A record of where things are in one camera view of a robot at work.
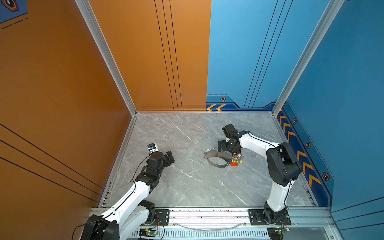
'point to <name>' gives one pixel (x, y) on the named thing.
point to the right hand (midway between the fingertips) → (223, 149)
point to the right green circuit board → (281, 230)
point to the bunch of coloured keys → (238, 159)
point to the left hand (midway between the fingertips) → (165, 152)
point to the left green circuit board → (147, 232)
